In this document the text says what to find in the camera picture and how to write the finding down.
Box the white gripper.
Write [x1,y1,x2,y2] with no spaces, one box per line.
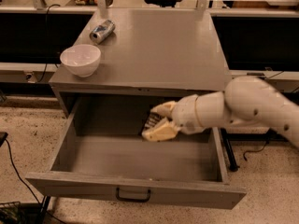
[141,95,205,142]

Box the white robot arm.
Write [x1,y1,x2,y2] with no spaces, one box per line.
[141,76,299,147]

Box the grey wooden drawer cabinet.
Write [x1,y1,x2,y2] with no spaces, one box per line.
[50,8,232,126]

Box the open grey top drawer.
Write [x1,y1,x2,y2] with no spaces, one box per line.
[26,96,246,209]

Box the black metal stand leg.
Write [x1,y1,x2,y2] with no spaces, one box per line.
[221,129,239,172]

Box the white ceramic bowl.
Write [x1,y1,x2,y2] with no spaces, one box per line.
[60,44,101,77]

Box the silver blue soda can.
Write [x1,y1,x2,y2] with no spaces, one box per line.
[90,20,115,44]

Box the black drawer handle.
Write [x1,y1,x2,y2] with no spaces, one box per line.
[115,188,151,203]

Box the black cable right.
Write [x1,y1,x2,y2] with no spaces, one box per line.
[242,140,269,162]

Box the black floor cable left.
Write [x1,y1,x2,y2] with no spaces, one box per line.
[3,137,68,224]

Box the black wire basket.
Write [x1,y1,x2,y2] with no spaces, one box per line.
[0,202,21,224]

